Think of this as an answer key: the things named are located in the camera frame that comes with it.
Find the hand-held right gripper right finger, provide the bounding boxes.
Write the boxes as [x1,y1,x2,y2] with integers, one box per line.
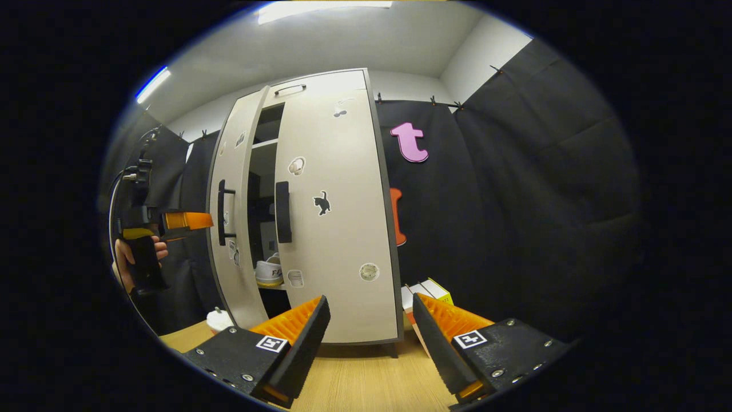
[412,292,570,410]

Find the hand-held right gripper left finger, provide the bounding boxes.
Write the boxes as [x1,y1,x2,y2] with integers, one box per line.
[183,295,331,408]

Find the white shoe cabinet door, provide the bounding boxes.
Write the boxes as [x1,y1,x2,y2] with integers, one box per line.
[274,89,401,344]
[207,86,272,330]

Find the white canvas shoe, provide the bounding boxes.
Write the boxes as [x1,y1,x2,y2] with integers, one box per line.
[254,253,285,287]

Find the white shoe cabinet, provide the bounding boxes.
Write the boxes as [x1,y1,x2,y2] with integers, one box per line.
[206,69,404,358]

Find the red and white book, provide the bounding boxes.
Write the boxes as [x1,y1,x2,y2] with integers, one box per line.
[400,282,436,344]

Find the small white round object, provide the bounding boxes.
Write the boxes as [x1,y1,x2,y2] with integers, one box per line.
[206,307,235,334]

